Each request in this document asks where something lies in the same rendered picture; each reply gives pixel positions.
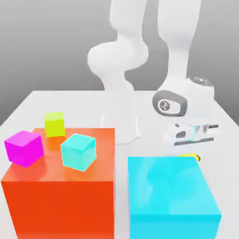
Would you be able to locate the small turquoise cube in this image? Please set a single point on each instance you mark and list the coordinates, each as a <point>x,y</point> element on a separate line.
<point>78,152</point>

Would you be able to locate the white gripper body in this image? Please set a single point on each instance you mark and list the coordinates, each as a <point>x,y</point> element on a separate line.
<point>188,147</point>

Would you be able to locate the large cyan box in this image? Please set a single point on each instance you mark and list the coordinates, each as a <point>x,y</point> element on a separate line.
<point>171,194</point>

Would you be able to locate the small lime cube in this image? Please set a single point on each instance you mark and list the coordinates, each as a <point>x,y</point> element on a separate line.
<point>54,124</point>

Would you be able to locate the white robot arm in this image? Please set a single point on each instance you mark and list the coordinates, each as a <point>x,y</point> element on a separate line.
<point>173,46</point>

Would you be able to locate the large orange box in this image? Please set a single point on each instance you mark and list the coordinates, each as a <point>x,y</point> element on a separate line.
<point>59,201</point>

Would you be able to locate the small magenta cube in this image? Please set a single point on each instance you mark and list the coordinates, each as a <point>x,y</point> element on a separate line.
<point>24,148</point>

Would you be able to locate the small yellow cube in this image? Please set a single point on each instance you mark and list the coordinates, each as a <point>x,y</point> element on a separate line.
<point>192,155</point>

